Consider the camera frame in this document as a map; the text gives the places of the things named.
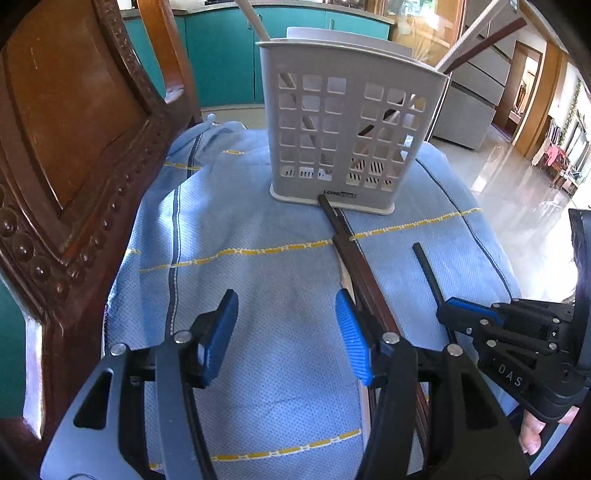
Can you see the carved wooden chair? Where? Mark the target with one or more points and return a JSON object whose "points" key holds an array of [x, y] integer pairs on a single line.
{"points": [[69, 92]]}

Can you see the wooden door frame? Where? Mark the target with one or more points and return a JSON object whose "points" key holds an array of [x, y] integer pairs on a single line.
{"points": [[503, 115]]}

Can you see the blue checked cloth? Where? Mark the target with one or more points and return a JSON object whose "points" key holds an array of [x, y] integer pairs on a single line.
{"points": [[277, 286]]}

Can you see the grey kitchen countertop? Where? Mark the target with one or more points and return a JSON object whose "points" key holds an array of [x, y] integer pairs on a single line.
{"points": [[194, 10]]}

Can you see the wooden dining chairs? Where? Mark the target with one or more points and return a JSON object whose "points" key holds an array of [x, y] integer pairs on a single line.
{"points": [[561, 157]]}

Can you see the person's right hand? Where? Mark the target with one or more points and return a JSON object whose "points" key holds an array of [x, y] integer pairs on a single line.
{"points": [[535, 431]]}

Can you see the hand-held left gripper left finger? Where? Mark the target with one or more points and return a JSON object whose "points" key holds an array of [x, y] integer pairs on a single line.
{"points": [[217, 337]]}

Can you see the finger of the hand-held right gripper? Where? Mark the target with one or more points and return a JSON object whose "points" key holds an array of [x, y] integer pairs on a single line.
{"points": [[521, 339], [466, 310]]}

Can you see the black chopstick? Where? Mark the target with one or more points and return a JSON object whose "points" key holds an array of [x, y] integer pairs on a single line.
{"points": [[429, 272]]}

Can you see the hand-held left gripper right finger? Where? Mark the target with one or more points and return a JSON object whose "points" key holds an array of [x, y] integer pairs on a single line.
{"points": [[353, 341]]}

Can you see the green garland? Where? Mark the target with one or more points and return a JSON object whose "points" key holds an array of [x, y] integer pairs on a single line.
{"points": [[573, 101]]}

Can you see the grey plastic utensil basket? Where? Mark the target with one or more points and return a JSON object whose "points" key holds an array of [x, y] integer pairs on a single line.
{"points": [[351, 60]]}

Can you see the glass sliding door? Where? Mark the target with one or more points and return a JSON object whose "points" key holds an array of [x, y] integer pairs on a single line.
{"points": [[415, 32]]}

